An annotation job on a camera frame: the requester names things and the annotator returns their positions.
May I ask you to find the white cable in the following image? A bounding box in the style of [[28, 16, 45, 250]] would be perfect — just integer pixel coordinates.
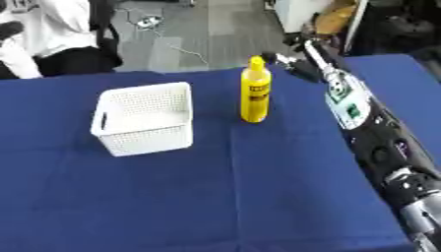
[[113, 6, 211, 66]]

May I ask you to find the white perforated plastic basket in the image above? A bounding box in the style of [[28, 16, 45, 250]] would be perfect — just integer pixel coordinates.
[[90, 81, 195, 158]]

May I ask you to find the yellow bottle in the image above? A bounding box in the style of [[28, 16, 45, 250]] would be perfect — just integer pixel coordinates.
[[239, 54, 275, 124]]

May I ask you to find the white power strip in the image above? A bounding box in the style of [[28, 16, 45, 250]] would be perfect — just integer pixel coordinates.
[[136, 15, 164, 29]]

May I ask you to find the white panel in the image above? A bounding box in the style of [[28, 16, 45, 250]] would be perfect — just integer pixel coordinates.
[[272, 0, 335, 33]]

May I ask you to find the yellow-brown object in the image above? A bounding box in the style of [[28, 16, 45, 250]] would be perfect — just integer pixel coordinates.
[[313, 3, 358, 35]]

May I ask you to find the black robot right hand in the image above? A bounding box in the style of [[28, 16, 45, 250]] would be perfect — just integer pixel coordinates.
[[260, 32, 350, 84]]

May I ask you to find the person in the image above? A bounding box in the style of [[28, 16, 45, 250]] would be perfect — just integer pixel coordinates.
[[0, 0, 124, 80]]

